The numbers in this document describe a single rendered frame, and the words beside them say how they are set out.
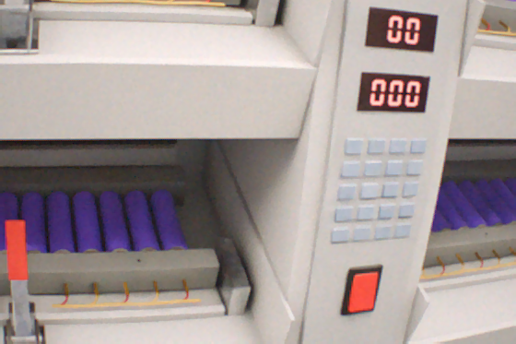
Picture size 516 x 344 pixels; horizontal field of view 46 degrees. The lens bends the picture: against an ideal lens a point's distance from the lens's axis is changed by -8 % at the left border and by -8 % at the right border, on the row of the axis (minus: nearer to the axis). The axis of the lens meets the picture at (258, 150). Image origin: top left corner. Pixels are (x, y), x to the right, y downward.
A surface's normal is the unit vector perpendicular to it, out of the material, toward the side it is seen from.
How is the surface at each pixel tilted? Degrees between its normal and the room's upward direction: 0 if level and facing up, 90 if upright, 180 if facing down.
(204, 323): 17
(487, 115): 107
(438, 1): 90
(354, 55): 90
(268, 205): 90
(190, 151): 90
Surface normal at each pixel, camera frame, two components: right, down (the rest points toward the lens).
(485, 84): 0.28, 0.57
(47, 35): 0.18, -0.82
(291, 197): -0.94, 0.00
